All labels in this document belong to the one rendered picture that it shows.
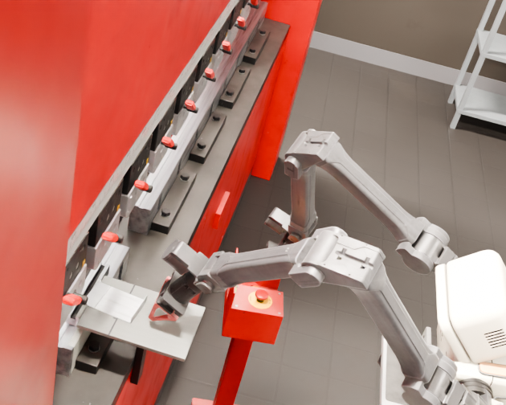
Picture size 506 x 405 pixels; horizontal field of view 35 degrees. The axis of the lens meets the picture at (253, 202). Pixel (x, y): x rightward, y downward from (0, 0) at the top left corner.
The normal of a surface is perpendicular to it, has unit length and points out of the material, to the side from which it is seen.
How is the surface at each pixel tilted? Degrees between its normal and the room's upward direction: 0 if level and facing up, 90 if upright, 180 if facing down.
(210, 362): 0
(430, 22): 90
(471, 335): 90
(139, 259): 0
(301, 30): 90
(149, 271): 0
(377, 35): 90
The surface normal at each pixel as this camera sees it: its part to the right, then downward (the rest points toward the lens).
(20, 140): 0.95, 0.29
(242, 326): -0.03, 0.60
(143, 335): 0.21, -0.78
